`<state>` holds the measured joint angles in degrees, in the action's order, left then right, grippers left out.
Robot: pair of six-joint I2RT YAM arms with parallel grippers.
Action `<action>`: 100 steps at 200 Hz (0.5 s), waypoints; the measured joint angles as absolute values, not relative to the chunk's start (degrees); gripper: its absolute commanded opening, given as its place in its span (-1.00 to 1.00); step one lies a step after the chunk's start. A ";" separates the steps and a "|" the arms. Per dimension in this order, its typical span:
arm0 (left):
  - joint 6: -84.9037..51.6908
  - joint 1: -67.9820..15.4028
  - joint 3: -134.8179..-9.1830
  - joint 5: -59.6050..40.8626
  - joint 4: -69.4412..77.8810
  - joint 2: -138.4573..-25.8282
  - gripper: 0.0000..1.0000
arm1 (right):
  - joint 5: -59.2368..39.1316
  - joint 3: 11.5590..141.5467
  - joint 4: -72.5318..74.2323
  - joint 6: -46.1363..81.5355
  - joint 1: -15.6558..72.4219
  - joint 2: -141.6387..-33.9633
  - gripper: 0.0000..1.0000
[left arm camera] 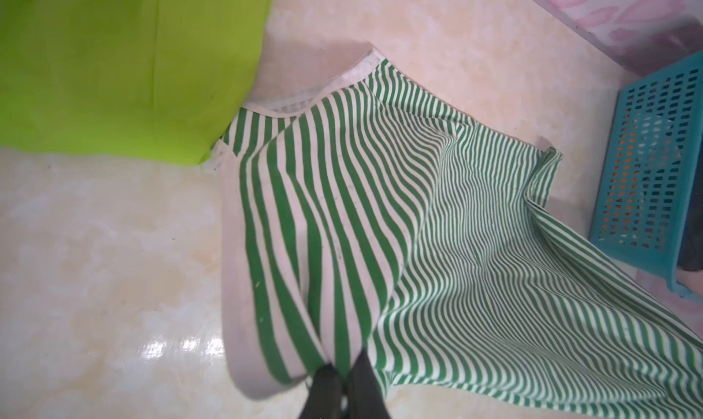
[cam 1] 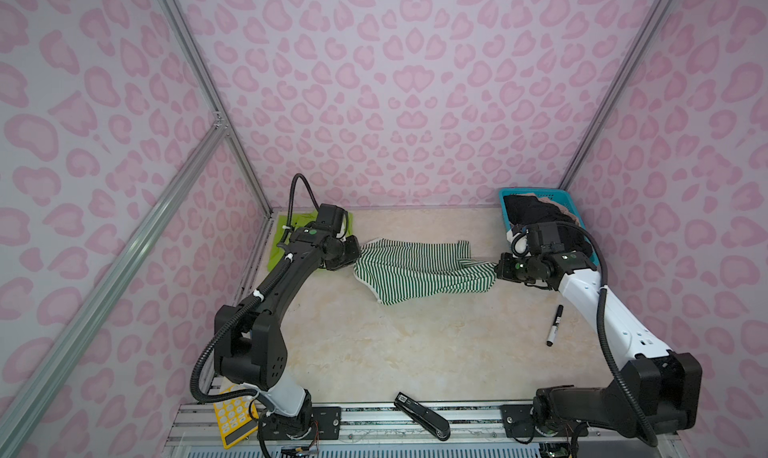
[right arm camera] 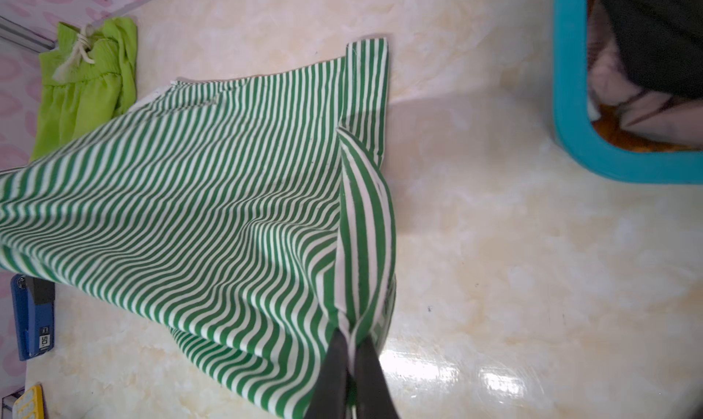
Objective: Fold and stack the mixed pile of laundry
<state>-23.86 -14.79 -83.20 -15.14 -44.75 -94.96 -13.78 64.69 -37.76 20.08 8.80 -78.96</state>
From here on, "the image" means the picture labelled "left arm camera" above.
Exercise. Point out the teal plastic laundry basket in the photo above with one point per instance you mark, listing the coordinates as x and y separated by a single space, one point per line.
649 172

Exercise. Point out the lime green shorts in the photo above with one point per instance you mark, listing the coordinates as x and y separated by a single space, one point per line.
159 80

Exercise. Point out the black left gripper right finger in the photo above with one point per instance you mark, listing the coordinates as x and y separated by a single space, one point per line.
364 395

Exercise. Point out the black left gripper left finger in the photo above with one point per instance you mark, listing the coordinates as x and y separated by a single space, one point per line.
325 395

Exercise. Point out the green white striped shirt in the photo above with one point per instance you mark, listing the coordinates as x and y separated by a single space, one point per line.
369 217

